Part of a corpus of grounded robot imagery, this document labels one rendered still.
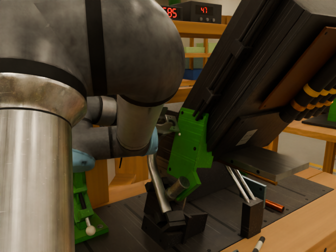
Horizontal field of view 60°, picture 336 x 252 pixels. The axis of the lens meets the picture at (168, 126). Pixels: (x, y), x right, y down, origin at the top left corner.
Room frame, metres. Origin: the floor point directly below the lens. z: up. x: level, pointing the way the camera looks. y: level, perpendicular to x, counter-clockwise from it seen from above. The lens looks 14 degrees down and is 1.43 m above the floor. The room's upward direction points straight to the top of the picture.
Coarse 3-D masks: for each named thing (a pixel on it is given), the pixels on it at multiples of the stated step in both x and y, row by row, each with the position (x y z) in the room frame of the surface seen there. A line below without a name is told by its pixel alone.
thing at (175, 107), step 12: (168, 108) 1.02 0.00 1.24; (168, 144) 1.00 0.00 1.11; (168, 156) 1.00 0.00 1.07; (204, 168) 1.01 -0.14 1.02; (216, 168) 1.05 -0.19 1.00; (204, 180) 1.01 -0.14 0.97; (216, 180) 1.05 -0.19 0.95; (228, 180) 1.09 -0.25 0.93; (192, 192) 0.98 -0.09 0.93; (204, 192) 1.02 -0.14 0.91
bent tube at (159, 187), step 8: (168, 120) 0.85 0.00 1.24; (176, 128) 0.85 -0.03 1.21; (160, 136) 0.87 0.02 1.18; (152, 160) 0.87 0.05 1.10; (152, 168) 0.85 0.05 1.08; (152, 176) 0.84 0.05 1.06; (160, 176) 0.84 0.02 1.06; (160, 184) 0.82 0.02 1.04; (160, 192) 0.80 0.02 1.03; (160, 200) 0.78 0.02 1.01; (160, 208) 0.77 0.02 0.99; (168, 208) 0.76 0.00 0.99
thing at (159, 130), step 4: (156, 124) 0.79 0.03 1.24; (160, 124) 0.80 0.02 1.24; (164, 124) 0.80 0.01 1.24; (168, 124) 0.80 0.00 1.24; (156, 128) 0.80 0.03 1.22; (160, 128) 0.81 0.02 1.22; (164, 128) 0.81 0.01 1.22; (168, 128) 0.81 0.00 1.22; (160, 132) 0.81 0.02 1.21; (164, 132) 0.82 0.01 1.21; (168, 132) 0.83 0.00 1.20
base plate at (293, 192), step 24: (144, 192) 1.05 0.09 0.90; (216, 192) 1.05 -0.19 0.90; (288, 192) 1.05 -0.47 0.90; (312, 192) 1.05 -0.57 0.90; (120, 216) 0.87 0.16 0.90; (216, 216) 0.87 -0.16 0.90; (240, 216) 0.87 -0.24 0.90; (264, 216) 0.87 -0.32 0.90; (96, 240) 0.74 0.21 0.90; (120, 240) 0.74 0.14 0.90; (144, 240) 0.74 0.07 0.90; (192, 240) 0.74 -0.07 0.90; (216, 240) 0.74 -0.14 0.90
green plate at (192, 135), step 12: (180, 108) 0.87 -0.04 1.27; (180, 120) 0.86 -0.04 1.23; (192, 120) 0.82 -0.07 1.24; (204, 120) 0.78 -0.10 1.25; (180, 132) 0.84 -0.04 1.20; (192, 132) 0.80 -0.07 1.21; (204, 132) 0.78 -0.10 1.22; (180, 144) 0.83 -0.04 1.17; (192, 144) 0.79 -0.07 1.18; (204, 144) 0.80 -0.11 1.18; (180, 156) 0.81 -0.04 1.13; (192, 156) 0.78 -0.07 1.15; (204, 156) 0.80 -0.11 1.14; (168, 168) 0.84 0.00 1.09; (180, 168) 0.80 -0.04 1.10; (192, 168) 0.76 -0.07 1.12
